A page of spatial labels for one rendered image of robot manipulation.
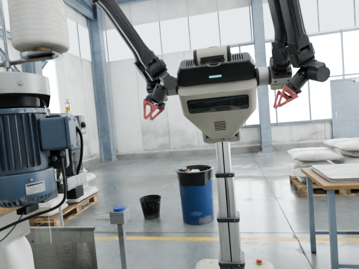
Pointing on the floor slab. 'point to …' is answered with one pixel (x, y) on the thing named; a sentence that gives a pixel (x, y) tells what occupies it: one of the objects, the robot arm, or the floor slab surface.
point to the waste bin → (196, 194)
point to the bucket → (150, 206)
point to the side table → (328, 215)
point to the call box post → (123, 246)
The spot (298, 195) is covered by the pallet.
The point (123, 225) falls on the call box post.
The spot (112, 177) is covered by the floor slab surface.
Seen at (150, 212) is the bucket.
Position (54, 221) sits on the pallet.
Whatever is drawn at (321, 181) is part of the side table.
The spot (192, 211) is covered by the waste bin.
